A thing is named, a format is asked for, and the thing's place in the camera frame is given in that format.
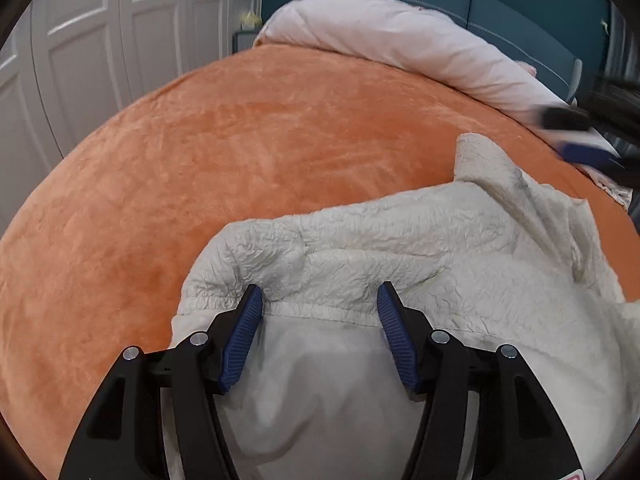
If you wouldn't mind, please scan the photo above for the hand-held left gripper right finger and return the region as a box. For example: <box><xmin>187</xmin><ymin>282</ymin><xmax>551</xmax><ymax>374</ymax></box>
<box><xmin>376</xmin><ymin>281</ymin><xmax>583</xmax><ymax>480</ymax></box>

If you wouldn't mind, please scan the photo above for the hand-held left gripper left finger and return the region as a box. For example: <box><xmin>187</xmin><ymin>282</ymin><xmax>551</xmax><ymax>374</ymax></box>
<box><xmin>59</xmin><ymin>284</ymin><xmax>264</xmax><ymax>480</ymax></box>

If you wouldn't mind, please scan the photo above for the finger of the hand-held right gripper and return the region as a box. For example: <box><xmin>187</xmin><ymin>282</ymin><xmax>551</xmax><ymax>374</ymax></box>
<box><xmin>558</xmin><ymin>141</ymin><xmax>640</xmax><ymax>178</ymax></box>
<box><xmin>541</xmin><ymin>74</ymin><xmax>640</xmax><ymax>133</ymax></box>

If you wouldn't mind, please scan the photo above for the white crinkled garment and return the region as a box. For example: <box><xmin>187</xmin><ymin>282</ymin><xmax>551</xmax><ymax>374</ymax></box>
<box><xmin>170</xmin><ymin>132</ymin><xmax>640</xmax><ymax>480</ymax></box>

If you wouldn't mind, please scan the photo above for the teal upholstered headboard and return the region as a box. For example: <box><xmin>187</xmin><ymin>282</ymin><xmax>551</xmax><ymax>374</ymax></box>
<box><xmin>262</xmin><ymin>0</ymin><xmax>616</xmax><ymax>106</ymax></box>

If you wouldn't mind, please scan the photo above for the orange plush blanket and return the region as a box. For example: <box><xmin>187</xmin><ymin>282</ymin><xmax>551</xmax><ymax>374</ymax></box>
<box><xmin>0</xmin><ymin>42</ymin><xmax>640</xmax><ymax>461</ymax></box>

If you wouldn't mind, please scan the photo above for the pale pink duvet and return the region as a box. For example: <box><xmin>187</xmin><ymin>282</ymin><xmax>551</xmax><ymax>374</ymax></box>
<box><xmin>252</xmin><ymin>0</ymin><xmax>631</xmax><ymax>206</ymax></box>

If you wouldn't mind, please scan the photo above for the bedside table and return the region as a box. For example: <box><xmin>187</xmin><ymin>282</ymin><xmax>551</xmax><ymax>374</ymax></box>
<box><xmin>232</xmin><ymin>30</ymin><xmax>263</xmax><ymax>56</ymax></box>

